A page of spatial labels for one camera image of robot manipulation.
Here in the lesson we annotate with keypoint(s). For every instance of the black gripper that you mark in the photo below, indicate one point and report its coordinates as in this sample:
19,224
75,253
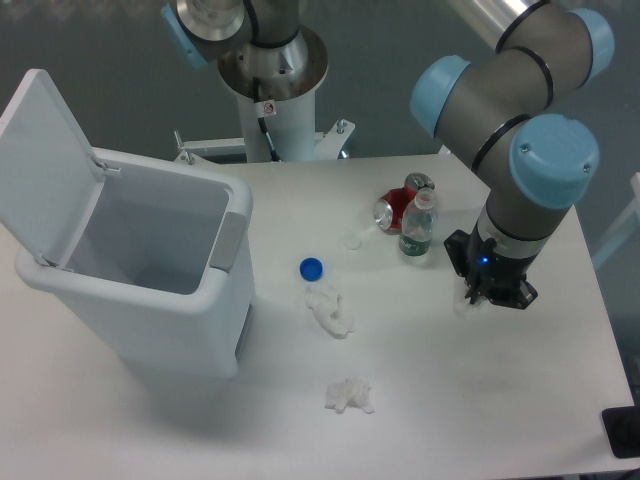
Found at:
489,275

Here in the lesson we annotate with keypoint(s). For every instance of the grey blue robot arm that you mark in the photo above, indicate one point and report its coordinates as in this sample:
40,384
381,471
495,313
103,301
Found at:
495,119

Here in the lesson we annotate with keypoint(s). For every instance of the white trash bin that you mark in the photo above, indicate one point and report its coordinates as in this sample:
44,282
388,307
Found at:
162,272

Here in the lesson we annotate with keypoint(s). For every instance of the white trash bin lid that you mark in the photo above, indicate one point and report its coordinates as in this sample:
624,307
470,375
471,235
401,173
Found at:
51,177

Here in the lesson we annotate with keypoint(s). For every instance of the clear plastic bottle green label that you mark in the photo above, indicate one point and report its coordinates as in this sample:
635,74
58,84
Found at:
417,223

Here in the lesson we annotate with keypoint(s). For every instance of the crushed red soda can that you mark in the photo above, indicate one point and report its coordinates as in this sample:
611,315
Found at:
389,208

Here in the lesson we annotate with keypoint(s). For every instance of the white bottle cap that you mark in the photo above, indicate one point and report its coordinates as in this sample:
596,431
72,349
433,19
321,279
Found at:
351,241

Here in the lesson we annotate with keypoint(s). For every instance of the crumpled white paper middle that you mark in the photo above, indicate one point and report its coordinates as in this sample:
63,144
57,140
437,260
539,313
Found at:
326,305

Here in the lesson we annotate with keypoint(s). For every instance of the crumpled white paper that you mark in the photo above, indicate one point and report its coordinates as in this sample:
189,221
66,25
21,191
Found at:
326,305
351,392

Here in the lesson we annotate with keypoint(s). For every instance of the crumpled white paper front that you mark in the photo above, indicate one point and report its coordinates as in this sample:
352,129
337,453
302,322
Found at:
351,392

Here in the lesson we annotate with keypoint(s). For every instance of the blue bottle cap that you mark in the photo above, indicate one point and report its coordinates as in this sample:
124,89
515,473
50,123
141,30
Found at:
311,269

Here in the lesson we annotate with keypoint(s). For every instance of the black device at table edge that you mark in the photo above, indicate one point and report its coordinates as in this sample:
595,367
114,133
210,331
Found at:
622,429

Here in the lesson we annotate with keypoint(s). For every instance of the white frame at right edge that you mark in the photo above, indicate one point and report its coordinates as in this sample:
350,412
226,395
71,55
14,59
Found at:
620,230

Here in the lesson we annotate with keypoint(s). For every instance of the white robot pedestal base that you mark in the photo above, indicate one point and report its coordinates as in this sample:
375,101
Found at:
275,91

